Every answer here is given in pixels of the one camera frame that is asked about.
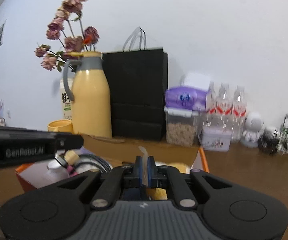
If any yellow mug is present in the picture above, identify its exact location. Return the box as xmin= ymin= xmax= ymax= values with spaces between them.
xmin=47 ymin=119 xmax=74 ymax=133

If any white robot speaker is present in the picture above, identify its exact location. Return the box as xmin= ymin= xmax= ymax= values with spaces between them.
xmin=240 ymin=112 xmax=264 ymax=147

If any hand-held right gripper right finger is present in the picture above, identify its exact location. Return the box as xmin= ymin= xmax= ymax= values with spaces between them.
xmin=146 ymin=156 xmax=233 ymax=208

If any black cable coil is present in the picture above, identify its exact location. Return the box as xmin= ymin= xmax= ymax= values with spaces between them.
xmin=75 ymin=155 xmax=113 ymax=174

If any clear container of seeds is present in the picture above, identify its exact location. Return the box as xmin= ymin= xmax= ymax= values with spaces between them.
xmin=164 ymin=106 xmax=199 ymax=147

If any wall poster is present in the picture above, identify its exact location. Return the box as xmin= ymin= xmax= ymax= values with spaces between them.
xmin=0 ymin=20 xmax=7 ymax=52

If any black paper bag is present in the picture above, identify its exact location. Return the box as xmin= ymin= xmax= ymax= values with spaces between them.
xmin=101 ymin=27 xmax=169 ymax=140

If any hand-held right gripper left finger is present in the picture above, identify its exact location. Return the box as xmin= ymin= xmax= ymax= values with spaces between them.
xmin=57 ymin=156 xmax=144 ymax=209

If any wooden cap bottle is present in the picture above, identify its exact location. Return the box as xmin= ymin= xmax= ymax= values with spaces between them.
xmin=65 ymin=150 xmax=81 ymax=164

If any dried pink rose bouquet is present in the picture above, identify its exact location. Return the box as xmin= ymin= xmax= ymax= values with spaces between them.
xmin=34 ymin=0 xmax=101 ymax=72

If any white and yellow plush toy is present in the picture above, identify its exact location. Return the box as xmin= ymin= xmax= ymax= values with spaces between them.
xmin=146 ymin=162 xmax=192 ymax=201

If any purple tissue pack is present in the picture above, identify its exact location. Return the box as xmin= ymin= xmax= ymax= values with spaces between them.
xmin=164 ymin=73 xmax=211 ymax=112

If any lilac knit cloth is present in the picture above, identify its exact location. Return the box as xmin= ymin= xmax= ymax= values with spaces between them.
xmin=80 ymin=147 xmax=97 ymax=157

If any white round bottle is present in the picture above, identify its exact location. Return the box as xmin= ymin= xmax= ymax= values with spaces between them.
xmin=46 ymin=160 xmax=69 ymax=180

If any clear plastic piece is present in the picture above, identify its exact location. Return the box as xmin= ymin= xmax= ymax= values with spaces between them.
xmin=138 ymin=146 xmax=150 ymax=188

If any tangle of cables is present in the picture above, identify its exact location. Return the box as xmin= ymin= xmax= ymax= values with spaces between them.
xmin=258 ymin=126 xmax=288 ymax=155

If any pale printed tin box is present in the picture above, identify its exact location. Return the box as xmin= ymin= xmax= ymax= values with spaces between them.
xmin=199 ymin=126 xmax=232 ymax=152

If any yellow thermos jug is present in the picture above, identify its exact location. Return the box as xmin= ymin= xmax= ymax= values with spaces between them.
xmin=63 ymin=51 xmax=113 ymax=138

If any white milk carton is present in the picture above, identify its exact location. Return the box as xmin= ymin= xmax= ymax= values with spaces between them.
xmin=59 ymin=77 xmax=74 ymax=120

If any cardboard box with orange trim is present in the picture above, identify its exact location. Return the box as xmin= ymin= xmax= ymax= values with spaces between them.
xmin=15 ymin=134 xmax=209 ymax=194

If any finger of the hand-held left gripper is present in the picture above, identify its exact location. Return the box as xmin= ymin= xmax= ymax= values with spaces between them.
xmin=55 ymin=133 xmax=84 ymax=154

